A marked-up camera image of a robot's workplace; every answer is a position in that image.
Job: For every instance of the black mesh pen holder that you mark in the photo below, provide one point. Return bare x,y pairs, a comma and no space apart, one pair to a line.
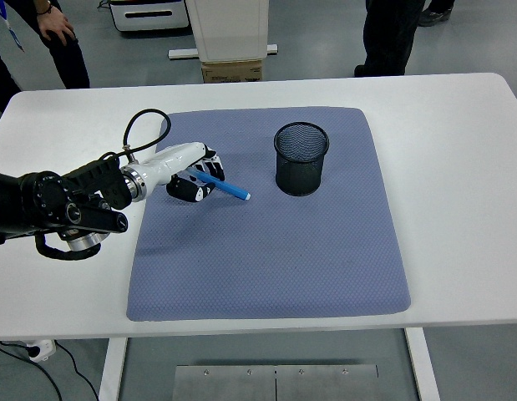
300,175

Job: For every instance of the person in dark trousers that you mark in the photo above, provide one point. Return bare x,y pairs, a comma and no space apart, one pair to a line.
387,37

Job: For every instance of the person's hand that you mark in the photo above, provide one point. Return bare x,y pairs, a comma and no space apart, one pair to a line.
57,27

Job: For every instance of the blue-grey textured mat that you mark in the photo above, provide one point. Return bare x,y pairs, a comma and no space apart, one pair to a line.
262,250

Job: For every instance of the brown cardboard box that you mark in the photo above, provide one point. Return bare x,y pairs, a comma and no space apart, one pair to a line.
233,71

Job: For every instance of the white table leg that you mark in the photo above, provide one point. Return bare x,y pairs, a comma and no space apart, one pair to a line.
423,367
112,372

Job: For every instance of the person's dark shoe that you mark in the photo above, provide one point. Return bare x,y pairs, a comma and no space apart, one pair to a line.
439,16

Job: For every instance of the white appliance with black slot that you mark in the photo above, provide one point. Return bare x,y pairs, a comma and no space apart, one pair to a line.
149,18

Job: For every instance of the blue marker pen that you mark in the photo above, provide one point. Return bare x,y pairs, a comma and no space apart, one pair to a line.
233,190

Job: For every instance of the white power strip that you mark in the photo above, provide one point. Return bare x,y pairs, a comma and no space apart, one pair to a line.
41,350

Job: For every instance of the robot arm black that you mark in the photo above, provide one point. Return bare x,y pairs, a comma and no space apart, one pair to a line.
45,200

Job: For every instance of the grey metal plate with screws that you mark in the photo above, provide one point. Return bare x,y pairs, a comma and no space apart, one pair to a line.
241,386

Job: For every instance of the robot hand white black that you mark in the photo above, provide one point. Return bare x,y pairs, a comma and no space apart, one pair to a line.
170,160

